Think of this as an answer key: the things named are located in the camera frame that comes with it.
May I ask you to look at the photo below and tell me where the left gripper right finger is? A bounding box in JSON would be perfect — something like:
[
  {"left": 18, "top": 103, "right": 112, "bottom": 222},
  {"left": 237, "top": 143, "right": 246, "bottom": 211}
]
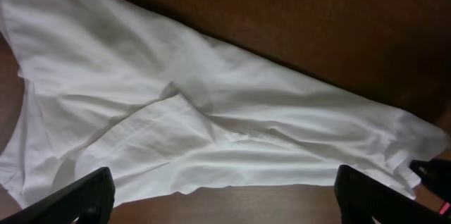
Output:
[{"left": 334, "top": 165, "right": 450, "bottom": 224}]

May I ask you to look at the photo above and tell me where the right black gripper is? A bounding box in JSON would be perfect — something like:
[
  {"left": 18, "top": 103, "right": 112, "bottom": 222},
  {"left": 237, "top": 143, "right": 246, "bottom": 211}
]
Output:
[{"left": 409, "top": 158, "right": 450, "bottom": 203}]

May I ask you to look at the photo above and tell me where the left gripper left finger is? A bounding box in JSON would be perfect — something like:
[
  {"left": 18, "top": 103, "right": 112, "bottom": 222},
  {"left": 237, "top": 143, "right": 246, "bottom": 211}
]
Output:
[{"left": 1, "top": 167, "right": 116, "bottom": 224}]

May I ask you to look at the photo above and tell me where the white t-shirt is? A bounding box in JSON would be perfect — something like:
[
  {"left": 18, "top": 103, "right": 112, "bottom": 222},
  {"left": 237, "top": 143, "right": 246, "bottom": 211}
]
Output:
[{"left": 1, "top": 0, "right": 449, "bottom": 207}]

